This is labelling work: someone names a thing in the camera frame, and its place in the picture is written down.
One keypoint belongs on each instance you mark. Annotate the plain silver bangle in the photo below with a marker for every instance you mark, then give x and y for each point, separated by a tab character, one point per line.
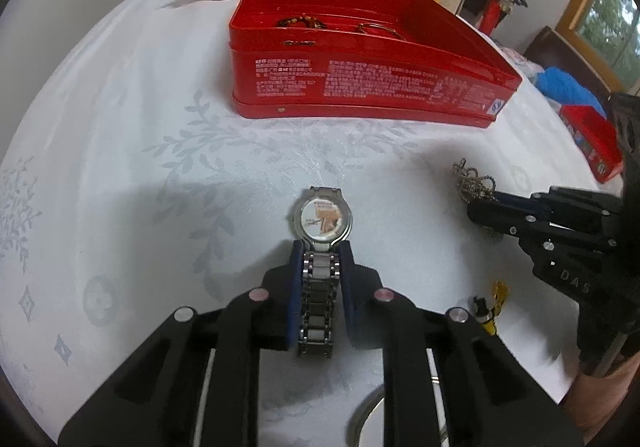
364	419

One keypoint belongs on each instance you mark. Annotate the blue cloth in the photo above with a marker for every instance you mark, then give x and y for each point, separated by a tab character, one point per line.
565	87

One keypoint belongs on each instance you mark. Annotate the wooden framed window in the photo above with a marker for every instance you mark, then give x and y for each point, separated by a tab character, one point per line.
610	12

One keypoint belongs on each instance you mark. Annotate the yellow black small trinket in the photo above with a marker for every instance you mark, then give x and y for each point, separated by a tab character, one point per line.
487	319

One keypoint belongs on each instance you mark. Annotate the large red tin box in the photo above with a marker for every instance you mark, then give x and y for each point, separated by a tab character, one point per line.
375	87

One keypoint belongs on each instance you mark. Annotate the small red tin box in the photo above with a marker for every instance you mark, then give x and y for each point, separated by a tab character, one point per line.
595	137

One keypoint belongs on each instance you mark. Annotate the twisted silver bangle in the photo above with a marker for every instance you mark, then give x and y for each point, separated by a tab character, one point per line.
372	25

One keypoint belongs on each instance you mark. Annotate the dark wooden headboard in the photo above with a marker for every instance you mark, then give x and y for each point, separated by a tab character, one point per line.
550	47

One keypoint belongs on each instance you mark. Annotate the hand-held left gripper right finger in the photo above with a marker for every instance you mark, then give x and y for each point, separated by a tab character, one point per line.
350	287

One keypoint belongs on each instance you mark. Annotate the person's right forearm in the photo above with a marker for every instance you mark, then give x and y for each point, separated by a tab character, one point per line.
600	397

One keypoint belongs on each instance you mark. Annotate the red cloth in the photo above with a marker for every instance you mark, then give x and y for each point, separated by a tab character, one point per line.
489	19

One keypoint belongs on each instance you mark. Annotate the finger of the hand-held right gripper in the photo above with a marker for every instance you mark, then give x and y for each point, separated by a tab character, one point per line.
500	217
575	207

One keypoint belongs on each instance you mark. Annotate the silver wristwatch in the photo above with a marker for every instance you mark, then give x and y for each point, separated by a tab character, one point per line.
320	222

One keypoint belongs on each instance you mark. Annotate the white tablecloth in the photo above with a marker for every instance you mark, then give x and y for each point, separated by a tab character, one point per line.
150	177

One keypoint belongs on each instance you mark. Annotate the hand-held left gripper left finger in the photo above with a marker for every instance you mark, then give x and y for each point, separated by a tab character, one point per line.
295	287

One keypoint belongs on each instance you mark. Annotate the floral bedding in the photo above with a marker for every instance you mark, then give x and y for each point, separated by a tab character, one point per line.
522	64

